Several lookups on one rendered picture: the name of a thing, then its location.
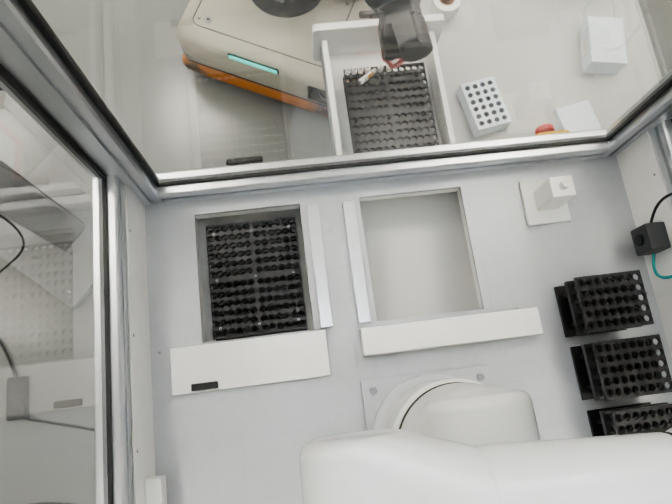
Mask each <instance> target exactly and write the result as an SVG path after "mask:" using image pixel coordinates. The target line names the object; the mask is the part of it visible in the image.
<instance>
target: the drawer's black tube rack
mask: <svg viewBox="0 0 672 504"><path fill-rule="evenodd" d="M282 225H287V222H284V223H282ZM208 239H209V242H208ZM206 240H207V254H208V269H209V283H210V298H211V313H212V327H213V339H216V341H223V340H231V339H239V338H247V337H256V336H264V335H272V334H280V333H289V332H297V331H305V330H307V321H306V312H305V303H304V294H303V285H302V276H301V268H300V259H299V250H298V241H297V232H296V226H290V225H287V227H278V228H269V229H259V230H252V229H250V231H241V232H232V233H222V234H215V233H213V234H212V235H206ZM209 247H210V251H209ZM209 256H210V259H209ZM210 265H211V268H210ZM210 275H211V276H212V278H211V277H210ZM211 286H212V289H211ZM212 295H213V298H212ZM213 304H214V308H213ZM213 314H214V317H213ZM214 323H215V327H214ZM215 333H216V336H215V335H214V334H215Z"/></svg>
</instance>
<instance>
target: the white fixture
mask: <svg viewBox="0 0 672 504"><path fill-rule="evenodd" d="M519 188H520V193H521V197H522V201H523V206H524V210H525V215H526V219H527V224H528V226H533V225H542V224H551V223H560V222H569V221H571V216H570V212H569V208H568V204H567V202H568V201H569V200H570V199H571V198H573V197H574V196H575V195H576V191H575V187H574V183H573V179H572V176H571V175H568V176H559V177H550V178H548V179H540V180H531V181H521V182H519Z"/></svg>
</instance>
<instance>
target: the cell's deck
mask: <svg viewBox="0 0 672 504"><path fill-rule="evenodd" d="M568 175H571V176H572V179H573V183H574V187H575V191H576V195H575V196H574V197H573V198H571V199H570V200H569V201H568V202H567V204H568V208H569V212H570V216H571V221H569V222H560V223H551V224H542V225H533V226H528V224H527V219H526V215H525V210H524V206H523V201H522V197H521V193H520V188H519V182H521V181H531V180H540V179H548V178H550V177H559V176H568ZM448 192H457V195H458V200H459V205H460V210H461V216H462V221H463V226H464V231H465V236H466V242H467V247H468V252H469V257H470V262H471V268H472V273H473V278H474V283H475V288H476V294H477V299H478V304H479V309H478V310H470V311H462V312H454V313H445V314H437V315H429V316H421V317H412V318H404V319H396V320H388V321H379V322H377V318H376V311H375V304H374V297H373V290H372V284H371V277H370V270H369V263H368V256H367V249H366V242H365V235H364V228H363V221H362V214H361V207H360V202H364V201H373V200H382V199H392V198H401V197H411V196H420V195H429V194H439V193H448ZM347 201H354V205H355V212H356V219H357V226H358V233H359V240H360V247H361V254H362V261H363V268H364V275H365V282H366V289H367V296H368V303H369V310H370V317H371V322H370V323H362V324H359V323H358V316H357V309H356V301H355V294H354V287H353V279H352V272H351V264H350V257H349V250H348V242H347V235H346V228H345V220H344V213H343V206H342V203H343V202H347ZM310 205H318V209H319V217H320V225H321V233H322V241H323V250H324V258H325V266H326V274H327V282H328V290H329V298H330V306H331V314H332V322H333V327H329V328H321V326H320V318H319V310H318V301H317V293H316V284H315V276H314V267H313V259H312V250H311V242H310V233H309V225H308V216H307V208H306V206H310ZM298 208H300V212H301V221H302V230H303V239H304V247H305V256H306V265H307V273H308V282H309V291H310V299H311V308H312V317H313V325H314V329H313V330H305V331H297V332H289V333H280V334H272V335H264V336H256V337H247V338H239V339H231V340H223V341H214V342H206V343H205V332H204V317H203V301H202V286H201V270H200V255H199V239H198V224H197V219H203V218H213V217H222V216H232V215H241V214H251V213H260V212H269V211H279V210H288V209H298ZM145 224H146V249H147V274H148V299H149V324H150V350H151V375H152V400H153V425H154V450H155V475H156V476H160V475H166V486H167V504H303V499H302V490H301V480H300V470H299V454H300V451H301V449H302V448H303V447H304V445H305V444H306V443H308V442H311V441H313V440H315V439H318V438H323V437H327V436H333V435H338V434H345V433H352V432H359V431H367V429H366V422H365V414H364V407H363V399H362V392H361V384H360V381H363V380H371V379H379V378H386V377H394V376H402V375H410V374H417V373H425V372H433V371H441V370H449V369H456V368H464V367H472V366H480V365H489V370H490V375H491V381H492V386H496V387H503V388H509V389H516V390H522V391H525V392H526V393H528V394H529V395H530V397H531V399H532V402H533V406H534V411H535V416H536V421H537V426H538V430H539V435H540V440H552V439H567V438H581V437H592V432H591V428H590V424H589V420H588V415H587V410H594V409H602V408H609V407H616V406H624V405H631V404H638V403H646V402H650V403H651V404H655V403H662V402H668V404H670V403H672V392H668V393H660V394H653V395H645V396H638V397H630V398H623V399H616V400H608V401H605V400H597V401H594V399H589V400H582V399H581V395H580V390H579V386H578V382H577V377H576V373H575V368H574V364H573V360H572V355H571V351H570V347H575V346H581V345H583V344H591V343H594V342H602V341H610V340H617V339H625V338H633V337H641V336H649V335H657V334H660V338H661V342H662V345H663V349H664V353H665V356H666V360H667V364H668V367H669V371H670V375H671V378H672V357H671V353H670V349H669V346H668V342H667V338H666V335H665V331H664V328H663V324H662V320H661V317H660V313H659V309H658V306H657V302H656V298H655V295H654V291H653V288H652V284H651V280H650V277H649V273H648V269H647V266H646V262H645V259H644V256H637V255H636V251H635V247H634V244H633V240H632V236H631V231H632V230H634V229H635V228H636V226H635V222H634V219H633V215H632V211H631V208H630V204H629V200H628V197H627V193H626V190H625V186H624V182H623V179H622V175H621V171H620V168H619V164H618V161H617V157H616V156H610V155H608V156H607V157H601V158H597V159H588V160H578V161H568V162H559V163H549V164H540V165H530V166H520V167H511V168H501V169H491V170H482V171H472V172H463V173H453V174H443V175H434V176H424V177H414V178H405V179H395V180H385V181H376V182H366V183H357V184H347V185H337V186H328V187H318V188H308V189H299V190H289V191H280V192H270V193H260V194H251V195H241V196H231V197H222V198H212V199H203V200H193V201H183V202H174V203H158V204H155V203H154V201H151V204H148V205H145ZM634 270H640V273H641V277H642V281H643V284H644V288H645V292H646V295H647V299H648V303H649V306H650V310H651V314H652V317H653V321H654V324H650V325H643V326H642V327H635V328H627V330H621V331H613V332H606V333H598V334H590V335H582V336H574V337H565V334H564V330H563V326H562V321H561V317H560V313H559V308H558V304H557V300H556V295H555V291H554V287H558V286H565V285H564V282H566V281H574V278H575V277H583V276H592V275H600V274H609V273H617V272H625V271H634ZM532 307H537V308H538V312H539V316H540V321H541V326H542V330H543V334H539V335H536V336H529V337H521V338H513V339H505V340H497V341H489V342H481V343H473V344H465V345H457V346H449V347H441V348H433V349H425V350H417V351H409V352H401V353H393V354H385V355H377V356H370V357H363V356H362V349H361V342H360V334H359V331H360V329H361V328H368V327H376V326H384V325H392V324H401V323H409V322H417V321H425V320H433V319H442V318H450V317H458V316H466V315H474V314H483V313H491V312H499V311H507V310H515V309H524V308H532ZM318 330H326V338H327V346H328V355H329V363H330V371H331V376H326V377H318V378H310V379H302V380H295V381H287V382H279V383H271V384H263V385H255V386H247V387H240V388H232V389H224V390H216V391H208V392H200V393H193V394H185V395H177V396H172V385H171V364H170V349H171V348H178V347H187V346H195V345H203V344H211V343H219V342H228V341H236V340H244V339H252V338H261V337H269V336H277V335H285V334H294V333H302V332H310V331H318Z"/></svg>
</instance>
